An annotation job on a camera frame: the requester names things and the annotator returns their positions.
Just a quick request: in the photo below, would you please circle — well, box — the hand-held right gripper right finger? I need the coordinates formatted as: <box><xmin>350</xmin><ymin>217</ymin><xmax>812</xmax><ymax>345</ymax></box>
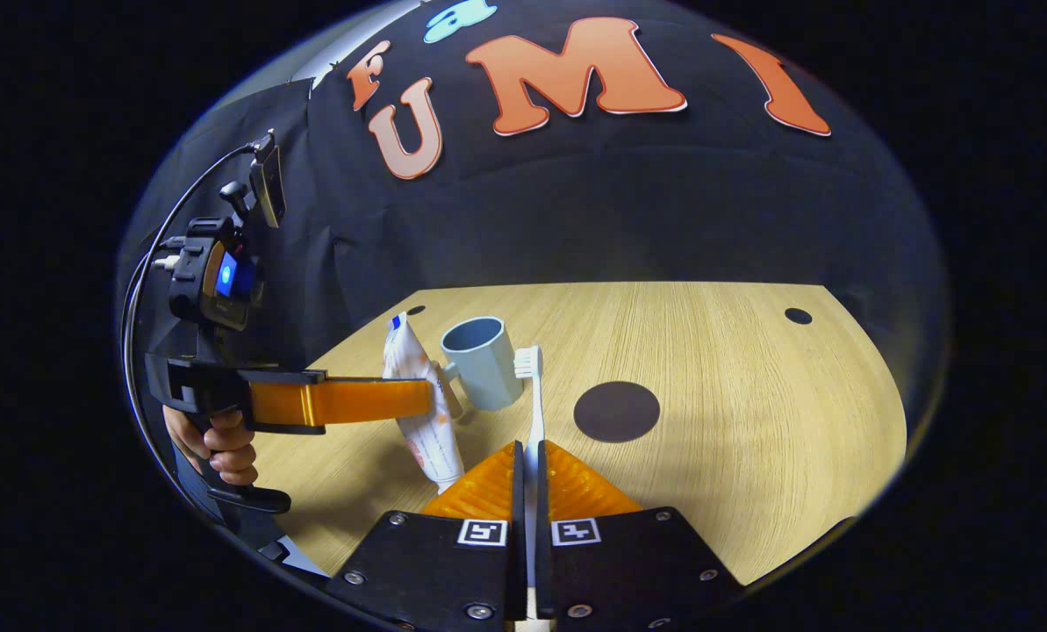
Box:
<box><xmin>536</xmin><ymin>441</ymin><xmax>748</xmax><ymax>628</ymax></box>

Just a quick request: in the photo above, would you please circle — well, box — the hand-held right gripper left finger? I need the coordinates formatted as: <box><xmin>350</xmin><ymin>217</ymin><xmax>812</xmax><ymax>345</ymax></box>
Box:
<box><xmin>326</xmin><ymin>441</ymin><xmax>528</xmax><ymax>628</ymax></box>

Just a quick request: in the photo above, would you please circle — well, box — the white toothpaste tube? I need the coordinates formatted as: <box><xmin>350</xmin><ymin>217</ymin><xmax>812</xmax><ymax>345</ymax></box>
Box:
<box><xmin>381</xmin><ymin>313</ymin><xmax>467</xmax><ymax>494</ymax></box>

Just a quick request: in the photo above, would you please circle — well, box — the light blue cup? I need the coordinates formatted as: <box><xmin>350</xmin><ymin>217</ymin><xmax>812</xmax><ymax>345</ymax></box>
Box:
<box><xmin>438</xmin><ymin>316</ymin><xmax>525</xmax><ymax>420</ymax></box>

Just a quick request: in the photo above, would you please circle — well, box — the dark round coaster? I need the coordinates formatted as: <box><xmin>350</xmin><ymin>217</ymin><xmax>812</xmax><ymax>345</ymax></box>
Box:
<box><xmin>573</xmin><ymin>381</ymin><xmax>662</xmax><ymax>443</ymax></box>

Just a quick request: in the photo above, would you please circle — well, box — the white toothbrush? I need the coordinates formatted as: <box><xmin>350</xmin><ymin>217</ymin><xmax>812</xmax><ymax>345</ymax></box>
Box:
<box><xmin>513</xmin><ymin>345</ymin><xmax>549</xmax><ymax>632</ymax></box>

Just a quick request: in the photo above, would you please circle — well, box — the black backdrop cloth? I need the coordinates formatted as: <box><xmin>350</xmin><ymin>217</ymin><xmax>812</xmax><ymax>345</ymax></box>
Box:
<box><xmin>115</xmin><ymin>0</ymin><xmax>954</xmax><ymax>528</ymax></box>

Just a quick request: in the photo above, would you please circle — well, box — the black cable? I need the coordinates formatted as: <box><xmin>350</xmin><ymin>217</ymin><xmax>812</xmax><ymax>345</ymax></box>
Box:
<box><xmin>121</xmin><ymin>143</ymin><xmax>261</xmax><ymax>492</ymax></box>

